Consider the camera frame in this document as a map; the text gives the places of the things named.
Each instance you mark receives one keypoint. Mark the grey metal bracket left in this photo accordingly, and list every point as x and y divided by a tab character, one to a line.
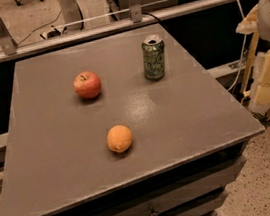
7	43

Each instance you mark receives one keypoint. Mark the orange fruit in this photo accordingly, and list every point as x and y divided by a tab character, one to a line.
119	138

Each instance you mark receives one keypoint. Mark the metal railing bar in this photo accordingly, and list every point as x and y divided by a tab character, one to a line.
110	29

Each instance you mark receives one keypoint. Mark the green soda can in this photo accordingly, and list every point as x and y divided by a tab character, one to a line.
153	57

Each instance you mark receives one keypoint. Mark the grey drawer cabinet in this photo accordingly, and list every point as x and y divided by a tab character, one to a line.
127	125

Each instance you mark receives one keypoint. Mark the red apple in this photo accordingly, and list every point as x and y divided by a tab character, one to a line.
87	85

